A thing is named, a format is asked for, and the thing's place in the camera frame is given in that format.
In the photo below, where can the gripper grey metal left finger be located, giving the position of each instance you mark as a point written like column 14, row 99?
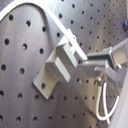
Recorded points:
column 95, row 67

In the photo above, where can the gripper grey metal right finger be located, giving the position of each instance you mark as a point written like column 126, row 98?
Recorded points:
column 105, row 54

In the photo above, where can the grey metal cable clip fixture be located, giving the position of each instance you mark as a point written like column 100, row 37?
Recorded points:
column 55, row 70

